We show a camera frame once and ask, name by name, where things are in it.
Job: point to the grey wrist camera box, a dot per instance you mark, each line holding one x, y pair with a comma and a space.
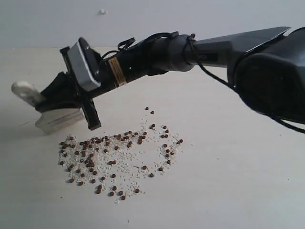
85, 65

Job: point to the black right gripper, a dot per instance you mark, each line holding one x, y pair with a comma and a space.
118, 67

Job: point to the white wooden paint brush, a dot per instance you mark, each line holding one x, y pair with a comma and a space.
49, 121

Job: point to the white wall plug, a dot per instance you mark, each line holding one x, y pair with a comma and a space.
102, 12

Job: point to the brown beans and rice grains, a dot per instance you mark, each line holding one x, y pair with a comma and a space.
116, 163

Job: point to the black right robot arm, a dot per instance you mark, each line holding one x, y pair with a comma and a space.
266, 68

